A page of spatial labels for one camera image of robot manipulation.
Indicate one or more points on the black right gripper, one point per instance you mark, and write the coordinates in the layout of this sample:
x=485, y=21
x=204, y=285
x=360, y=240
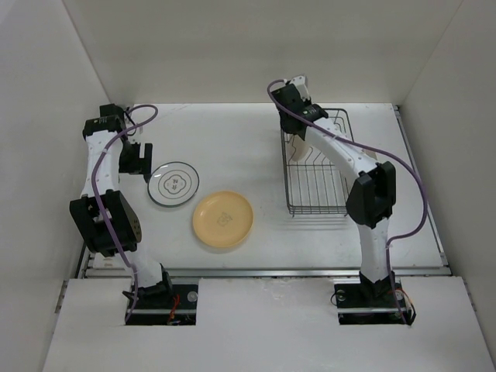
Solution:
x=308, y=102

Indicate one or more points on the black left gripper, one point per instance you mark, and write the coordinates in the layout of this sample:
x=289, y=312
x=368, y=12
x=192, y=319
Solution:
x=139, y=165

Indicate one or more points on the cream white plate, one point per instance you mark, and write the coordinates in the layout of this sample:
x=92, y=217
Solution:
x=297, y=148

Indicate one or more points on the yellow plate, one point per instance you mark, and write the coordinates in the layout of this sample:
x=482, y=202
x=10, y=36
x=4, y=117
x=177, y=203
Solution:
x=223, y=219

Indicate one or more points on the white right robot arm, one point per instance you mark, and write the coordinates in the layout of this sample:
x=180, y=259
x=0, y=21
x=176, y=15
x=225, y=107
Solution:
x=373, y=184

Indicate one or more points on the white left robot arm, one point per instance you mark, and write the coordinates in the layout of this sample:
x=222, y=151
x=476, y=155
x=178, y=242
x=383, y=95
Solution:
x=106, y=221

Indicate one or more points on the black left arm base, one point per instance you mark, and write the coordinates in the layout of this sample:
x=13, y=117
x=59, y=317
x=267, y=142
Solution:
x=166, y=305

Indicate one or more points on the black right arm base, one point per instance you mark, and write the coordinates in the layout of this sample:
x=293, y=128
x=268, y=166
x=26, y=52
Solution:
x=355, y=309

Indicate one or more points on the beige cutlery holder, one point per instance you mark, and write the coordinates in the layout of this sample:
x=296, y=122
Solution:
x=371, y=154

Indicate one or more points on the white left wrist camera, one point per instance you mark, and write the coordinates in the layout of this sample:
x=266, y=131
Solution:
x=133, y=129

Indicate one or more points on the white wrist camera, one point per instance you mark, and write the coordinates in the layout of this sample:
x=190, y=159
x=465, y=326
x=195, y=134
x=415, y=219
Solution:
x=300, y=82
x=133, y=129

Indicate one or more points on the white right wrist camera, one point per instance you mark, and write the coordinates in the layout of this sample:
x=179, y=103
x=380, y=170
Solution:
x=300, y=82

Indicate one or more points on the grey wire dish rack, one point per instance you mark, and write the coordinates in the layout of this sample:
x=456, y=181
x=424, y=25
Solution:
x=313, y=184

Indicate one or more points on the aluminium rail front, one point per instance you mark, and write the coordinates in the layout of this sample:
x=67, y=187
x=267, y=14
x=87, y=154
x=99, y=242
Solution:
x=185, y=280

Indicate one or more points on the aluminium rail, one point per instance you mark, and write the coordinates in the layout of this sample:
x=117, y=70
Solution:
x=417, y=243
x=185, y=280

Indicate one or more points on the aluminium rail right side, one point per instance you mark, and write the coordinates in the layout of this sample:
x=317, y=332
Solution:
x=417, y=243

